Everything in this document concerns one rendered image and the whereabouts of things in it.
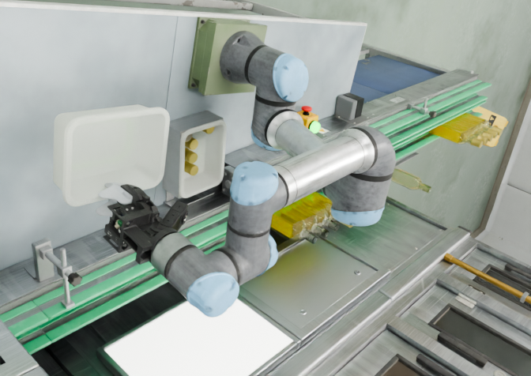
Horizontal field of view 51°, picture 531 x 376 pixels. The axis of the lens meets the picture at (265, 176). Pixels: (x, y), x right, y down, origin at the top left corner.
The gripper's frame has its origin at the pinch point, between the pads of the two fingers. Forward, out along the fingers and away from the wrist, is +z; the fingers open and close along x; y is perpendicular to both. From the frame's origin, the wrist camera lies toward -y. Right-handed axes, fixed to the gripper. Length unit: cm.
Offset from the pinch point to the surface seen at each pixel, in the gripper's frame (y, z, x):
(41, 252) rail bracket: 2.2, 20.2, 29.7
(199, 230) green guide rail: -45, 15, 36
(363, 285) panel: -82, -25, 44
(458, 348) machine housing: -85, -58, 43
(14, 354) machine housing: 23.8, -10.8, 21.8
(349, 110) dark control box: -129, 27, 12
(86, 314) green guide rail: -6.4, 11.4, 47.1
